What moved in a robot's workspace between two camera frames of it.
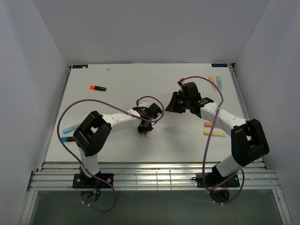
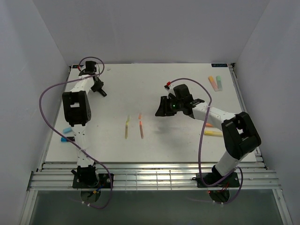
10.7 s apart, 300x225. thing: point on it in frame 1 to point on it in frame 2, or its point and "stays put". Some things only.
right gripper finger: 174,105 to 164,108
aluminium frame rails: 153,176 stays put
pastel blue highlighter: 71,129 stays put
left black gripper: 145,127 to 99,89
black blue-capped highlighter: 68,138 stays put
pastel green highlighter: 219,80 stays put
